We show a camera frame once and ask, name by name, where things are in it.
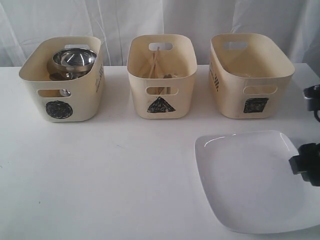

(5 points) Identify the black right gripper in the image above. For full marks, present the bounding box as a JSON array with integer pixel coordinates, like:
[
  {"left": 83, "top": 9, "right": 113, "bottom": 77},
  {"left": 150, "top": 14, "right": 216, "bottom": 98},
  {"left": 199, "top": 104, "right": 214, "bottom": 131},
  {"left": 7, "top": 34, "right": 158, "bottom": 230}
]
[{"left": 289, "top": 143, "right": 320, "bottom": 187}]

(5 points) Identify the white square plate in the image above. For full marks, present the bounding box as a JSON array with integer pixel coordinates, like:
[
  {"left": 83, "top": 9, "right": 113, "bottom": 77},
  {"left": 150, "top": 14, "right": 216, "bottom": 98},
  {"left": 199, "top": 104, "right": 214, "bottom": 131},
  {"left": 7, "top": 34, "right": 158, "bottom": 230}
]
[{"left": 194, "top": 130, "right": 320, "bottom": 234}]

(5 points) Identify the wooden chopstick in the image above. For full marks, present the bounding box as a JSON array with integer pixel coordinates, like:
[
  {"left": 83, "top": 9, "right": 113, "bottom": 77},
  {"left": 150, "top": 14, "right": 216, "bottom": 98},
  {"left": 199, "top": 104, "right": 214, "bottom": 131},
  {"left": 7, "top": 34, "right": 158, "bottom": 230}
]
[
  {"left": 148, "top": 46, "right": 160, "bottom": 79},
  {"left": 153, "top": 46, "right": 164, "bottom": 79}
]

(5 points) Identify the stainless steel bowl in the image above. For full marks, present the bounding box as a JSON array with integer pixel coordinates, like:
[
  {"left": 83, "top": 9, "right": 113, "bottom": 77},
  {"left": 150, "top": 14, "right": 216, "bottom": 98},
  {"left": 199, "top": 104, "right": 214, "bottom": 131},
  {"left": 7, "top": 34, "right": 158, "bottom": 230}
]
[{"left": 52, "top": 47, "right": 97, "bottom": 73}]

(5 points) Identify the steel spoon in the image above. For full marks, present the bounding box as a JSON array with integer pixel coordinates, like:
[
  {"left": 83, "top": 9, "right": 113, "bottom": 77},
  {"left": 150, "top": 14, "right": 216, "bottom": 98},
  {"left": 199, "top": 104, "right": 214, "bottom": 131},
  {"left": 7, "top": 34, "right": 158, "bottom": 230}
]
[{"left": 163, "top": 73, "right": 178, "bottom": 79}]

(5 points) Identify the steel table knife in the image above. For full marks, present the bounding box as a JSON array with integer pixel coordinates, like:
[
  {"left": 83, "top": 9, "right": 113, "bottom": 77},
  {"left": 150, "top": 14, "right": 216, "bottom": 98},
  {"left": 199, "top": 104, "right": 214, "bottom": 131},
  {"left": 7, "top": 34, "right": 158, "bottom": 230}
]
[{"left": 147, "top": 86, "right": 171, "bottom": 95}]

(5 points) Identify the steel mug front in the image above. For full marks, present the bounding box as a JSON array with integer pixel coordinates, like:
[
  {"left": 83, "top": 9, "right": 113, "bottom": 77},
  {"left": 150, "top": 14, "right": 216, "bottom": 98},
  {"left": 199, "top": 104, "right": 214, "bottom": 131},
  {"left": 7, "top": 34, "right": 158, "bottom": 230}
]
[{"left": 49, "top": 71, "right": 88, "bottom": 97}]

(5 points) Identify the cream bin with square mark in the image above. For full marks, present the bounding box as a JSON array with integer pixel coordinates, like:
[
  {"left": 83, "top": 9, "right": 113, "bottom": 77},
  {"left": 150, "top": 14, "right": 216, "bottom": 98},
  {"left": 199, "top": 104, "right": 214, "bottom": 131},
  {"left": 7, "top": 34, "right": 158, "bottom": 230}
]
[{"left": 208, "top": 33, "right": 295, "bottom": 119}]

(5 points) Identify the white backdrop curtain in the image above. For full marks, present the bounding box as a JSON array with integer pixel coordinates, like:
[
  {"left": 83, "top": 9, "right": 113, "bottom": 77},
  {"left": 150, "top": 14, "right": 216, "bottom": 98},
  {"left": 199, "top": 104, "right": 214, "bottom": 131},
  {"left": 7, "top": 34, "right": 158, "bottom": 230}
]
[{"left": 0, "top": 0, "right": 320, "bottom": 71}]

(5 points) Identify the cream bin with triangle mark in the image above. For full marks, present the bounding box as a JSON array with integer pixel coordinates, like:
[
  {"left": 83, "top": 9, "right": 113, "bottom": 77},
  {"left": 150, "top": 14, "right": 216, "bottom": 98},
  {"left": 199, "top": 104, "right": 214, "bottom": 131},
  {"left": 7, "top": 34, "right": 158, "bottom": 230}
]
[{"left": 127, "top": 34, "right": 198, "bottom": 119}]

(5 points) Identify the cream bin with circle mark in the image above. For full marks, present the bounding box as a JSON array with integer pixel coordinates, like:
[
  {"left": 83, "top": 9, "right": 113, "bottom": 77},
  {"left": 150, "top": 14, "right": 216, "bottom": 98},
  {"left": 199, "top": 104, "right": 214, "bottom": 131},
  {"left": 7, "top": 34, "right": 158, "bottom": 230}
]
[{"left": 19, "top": 36, "right": 105, "bottom": 123}]

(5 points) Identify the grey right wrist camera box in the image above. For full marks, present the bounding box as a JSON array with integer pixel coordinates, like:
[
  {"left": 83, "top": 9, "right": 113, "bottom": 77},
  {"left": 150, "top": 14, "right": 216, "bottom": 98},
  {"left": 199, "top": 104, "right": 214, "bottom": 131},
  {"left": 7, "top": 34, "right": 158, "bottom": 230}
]
[{"left": 303, "top": 84, "right": 320, "bottom": 112}]

